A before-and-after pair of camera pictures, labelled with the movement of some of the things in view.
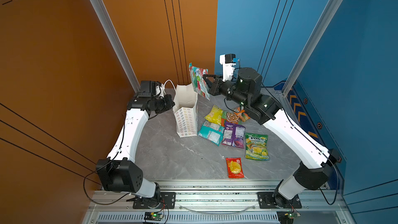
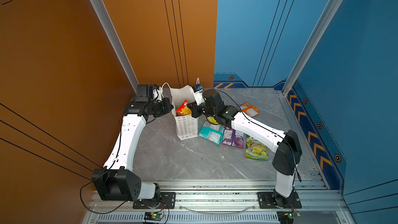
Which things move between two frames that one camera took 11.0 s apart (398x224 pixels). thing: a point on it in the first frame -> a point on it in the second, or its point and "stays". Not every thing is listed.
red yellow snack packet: (235, 168) -> (183, 110)
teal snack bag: (212, 131) stays
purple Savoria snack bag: (233, 135) stays
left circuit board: (153, 216) stays
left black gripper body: (163, 105) stays
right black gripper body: (229, 89) -> (203, 110)
